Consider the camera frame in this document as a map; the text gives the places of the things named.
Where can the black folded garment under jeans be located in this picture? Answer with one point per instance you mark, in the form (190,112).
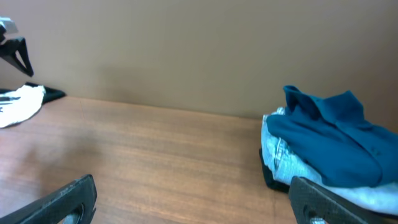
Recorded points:
(269,180)

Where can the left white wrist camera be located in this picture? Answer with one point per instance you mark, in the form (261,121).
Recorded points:
(7,26)

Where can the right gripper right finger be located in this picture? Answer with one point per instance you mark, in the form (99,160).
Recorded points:
(312,203)

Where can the folded light blue jeans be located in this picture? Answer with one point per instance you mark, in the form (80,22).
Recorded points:
(285,164)

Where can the white printed t-shirt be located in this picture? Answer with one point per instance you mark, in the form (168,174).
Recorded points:
(21,104)

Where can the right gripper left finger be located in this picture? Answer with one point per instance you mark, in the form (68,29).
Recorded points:
(72,203)

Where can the black garment at left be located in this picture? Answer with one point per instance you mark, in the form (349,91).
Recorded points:
(50,94)

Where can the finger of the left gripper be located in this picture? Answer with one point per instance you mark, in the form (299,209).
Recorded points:
(14,52)

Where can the blue polo shirt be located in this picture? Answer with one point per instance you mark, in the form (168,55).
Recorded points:
(333,136)

